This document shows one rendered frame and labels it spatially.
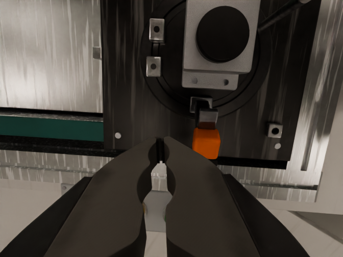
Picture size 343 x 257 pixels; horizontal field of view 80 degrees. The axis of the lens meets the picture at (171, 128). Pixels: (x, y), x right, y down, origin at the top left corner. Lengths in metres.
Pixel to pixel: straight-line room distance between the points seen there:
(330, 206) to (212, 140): 0.38
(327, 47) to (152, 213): 0.31
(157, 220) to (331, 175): 0.32
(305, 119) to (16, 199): 0.54
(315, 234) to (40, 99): 0.55
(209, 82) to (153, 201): 0.20
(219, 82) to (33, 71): 0.29
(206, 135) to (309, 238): 0.41
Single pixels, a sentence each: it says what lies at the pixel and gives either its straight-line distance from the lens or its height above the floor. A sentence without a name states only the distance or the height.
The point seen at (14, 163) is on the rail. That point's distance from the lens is 0.38.
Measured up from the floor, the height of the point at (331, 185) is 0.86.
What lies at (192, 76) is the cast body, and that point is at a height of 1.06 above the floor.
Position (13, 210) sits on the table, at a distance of 0.57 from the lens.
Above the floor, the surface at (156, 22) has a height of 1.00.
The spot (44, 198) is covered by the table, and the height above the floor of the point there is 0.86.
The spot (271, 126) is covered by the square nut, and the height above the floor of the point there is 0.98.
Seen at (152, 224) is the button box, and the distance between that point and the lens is 0.34.
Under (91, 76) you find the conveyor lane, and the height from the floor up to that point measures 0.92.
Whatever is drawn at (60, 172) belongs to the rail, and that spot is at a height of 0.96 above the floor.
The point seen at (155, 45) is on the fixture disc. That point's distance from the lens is 0.24.
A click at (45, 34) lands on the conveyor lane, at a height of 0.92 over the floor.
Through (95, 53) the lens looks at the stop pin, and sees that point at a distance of 0.28.
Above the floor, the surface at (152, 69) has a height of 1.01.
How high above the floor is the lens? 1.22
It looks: 76 degrees down
